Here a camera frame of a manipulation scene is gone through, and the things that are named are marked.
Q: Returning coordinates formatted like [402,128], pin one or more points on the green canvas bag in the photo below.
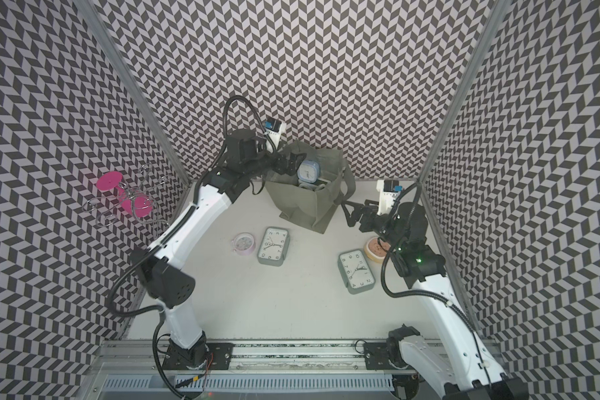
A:
[312,209]

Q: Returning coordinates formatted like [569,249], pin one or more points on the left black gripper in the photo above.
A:
[281,167]

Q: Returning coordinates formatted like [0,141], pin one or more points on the pink round alarm clock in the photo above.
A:
[244,244]

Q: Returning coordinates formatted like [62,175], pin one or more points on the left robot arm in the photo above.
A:
[245,154]

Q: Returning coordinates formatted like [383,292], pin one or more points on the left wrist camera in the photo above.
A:
[275,130]

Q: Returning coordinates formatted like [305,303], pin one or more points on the large green analog clock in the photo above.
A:
[355,272]

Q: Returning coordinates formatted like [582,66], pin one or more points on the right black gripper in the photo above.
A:
[371,212]

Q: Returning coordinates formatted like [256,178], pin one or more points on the white timer with orange buttons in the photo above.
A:
[318,185]

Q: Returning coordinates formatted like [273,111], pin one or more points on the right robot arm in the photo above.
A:
[411,269]

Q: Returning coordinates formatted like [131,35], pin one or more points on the green rectangular analog clock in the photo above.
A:
[274,247]

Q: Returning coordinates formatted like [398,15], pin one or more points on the orange round clock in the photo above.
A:
[376,250]

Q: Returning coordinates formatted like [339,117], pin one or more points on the blue square alarm clock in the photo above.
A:
[309,171]

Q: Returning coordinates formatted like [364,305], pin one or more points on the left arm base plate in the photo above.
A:
[214,356]

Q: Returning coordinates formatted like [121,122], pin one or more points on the aluminium front rail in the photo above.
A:
[266,356]

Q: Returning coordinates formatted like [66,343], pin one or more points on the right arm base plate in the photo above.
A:
[376,357]

